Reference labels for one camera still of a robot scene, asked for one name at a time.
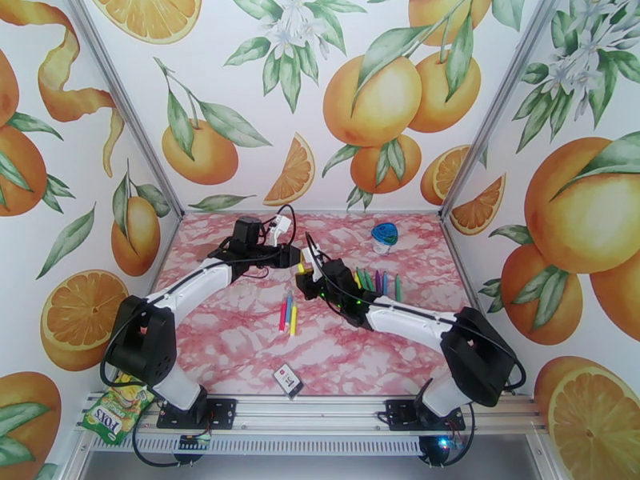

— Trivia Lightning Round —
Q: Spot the perforated metal strip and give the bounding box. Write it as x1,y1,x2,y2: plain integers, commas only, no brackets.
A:
90,436,421,457

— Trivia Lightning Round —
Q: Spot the green Fox's candy bag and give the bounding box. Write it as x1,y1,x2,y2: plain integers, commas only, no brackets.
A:
82,373,156,447

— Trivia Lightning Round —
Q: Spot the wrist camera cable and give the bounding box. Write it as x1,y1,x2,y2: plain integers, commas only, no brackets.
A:
306,232,527,394
99,203,298,390

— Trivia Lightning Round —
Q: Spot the yogurt cup with blue lid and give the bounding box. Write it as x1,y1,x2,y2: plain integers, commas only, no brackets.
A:
370,221,399,256

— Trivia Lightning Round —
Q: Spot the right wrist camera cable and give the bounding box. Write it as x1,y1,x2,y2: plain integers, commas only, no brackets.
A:
306,232,527,394

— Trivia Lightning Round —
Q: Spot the aluminium frame post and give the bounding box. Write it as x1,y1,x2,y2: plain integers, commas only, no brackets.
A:
438,0,563,222
62,0,187,218

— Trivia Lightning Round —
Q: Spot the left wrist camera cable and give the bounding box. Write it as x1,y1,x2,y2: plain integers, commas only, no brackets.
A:
99,203,298,390

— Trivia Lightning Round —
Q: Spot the small black white card box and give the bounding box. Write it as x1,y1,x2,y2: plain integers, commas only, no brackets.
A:
272,362,306,400

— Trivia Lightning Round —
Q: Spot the black base cable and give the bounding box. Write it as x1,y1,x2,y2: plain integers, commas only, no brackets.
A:
418,403,481,467
130,410,214,469

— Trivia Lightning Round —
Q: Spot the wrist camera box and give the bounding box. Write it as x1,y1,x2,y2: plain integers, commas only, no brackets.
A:
302,246,326,282
270,215,292,247

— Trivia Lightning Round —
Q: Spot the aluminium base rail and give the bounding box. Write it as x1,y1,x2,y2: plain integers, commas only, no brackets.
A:
74,392,546,436

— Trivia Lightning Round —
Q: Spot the aluminium frame leg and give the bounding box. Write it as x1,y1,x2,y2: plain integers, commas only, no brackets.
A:
59,433,96,480
527,428,566,480

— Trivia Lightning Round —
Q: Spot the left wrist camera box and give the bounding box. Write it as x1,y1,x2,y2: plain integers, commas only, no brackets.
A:
270,215,292,247

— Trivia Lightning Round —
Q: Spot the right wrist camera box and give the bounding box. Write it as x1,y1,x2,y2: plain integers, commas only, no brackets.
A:
302,246,326,282

